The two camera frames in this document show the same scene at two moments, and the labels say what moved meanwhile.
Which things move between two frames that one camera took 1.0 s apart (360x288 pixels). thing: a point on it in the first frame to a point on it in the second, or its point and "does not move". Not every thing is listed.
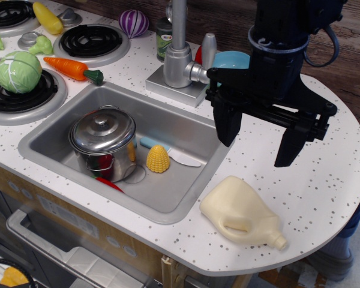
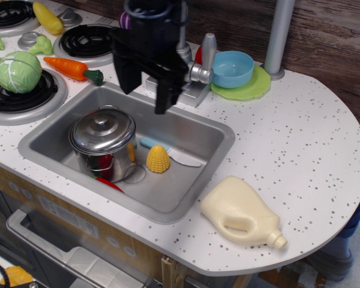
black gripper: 274,90 to 150,45
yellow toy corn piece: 158,159 does not move
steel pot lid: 104,130 does not move
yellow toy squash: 50,21 does not move
